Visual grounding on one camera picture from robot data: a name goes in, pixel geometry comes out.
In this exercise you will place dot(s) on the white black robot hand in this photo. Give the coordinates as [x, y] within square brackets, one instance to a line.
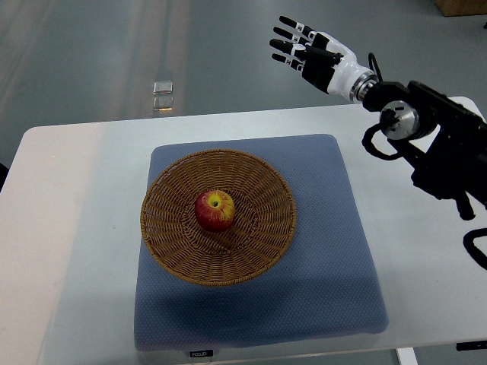
[322, 61]

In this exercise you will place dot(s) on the red yellow apple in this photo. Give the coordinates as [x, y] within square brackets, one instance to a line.
[214, 211]

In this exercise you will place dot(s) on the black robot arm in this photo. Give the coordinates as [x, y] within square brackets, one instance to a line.
[442, 140]

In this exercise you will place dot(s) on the brown wicker basket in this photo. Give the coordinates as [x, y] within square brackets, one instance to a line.
[262, 231]

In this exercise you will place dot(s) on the wooden box corner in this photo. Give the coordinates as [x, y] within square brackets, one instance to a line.
[454, 8]

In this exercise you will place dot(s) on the lower floor metal plate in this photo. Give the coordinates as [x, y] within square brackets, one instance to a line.
[162, 103]

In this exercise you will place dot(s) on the floor metal plate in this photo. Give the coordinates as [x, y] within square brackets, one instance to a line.
[162, 103]
[163, 87]

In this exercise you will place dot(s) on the upper floor metal plate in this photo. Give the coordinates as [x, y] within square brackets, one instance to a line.
[163, 87]

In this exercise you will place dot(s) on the blue quilted mat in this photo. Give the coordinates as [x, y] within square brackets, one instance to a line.
[325, 285]

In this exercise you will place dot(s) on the white table leg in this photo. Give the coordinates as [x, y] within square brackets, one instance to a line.
[406, 356]

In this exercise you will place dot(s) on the black table label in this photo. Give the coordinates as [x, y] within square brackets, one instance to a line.
[201, 354]

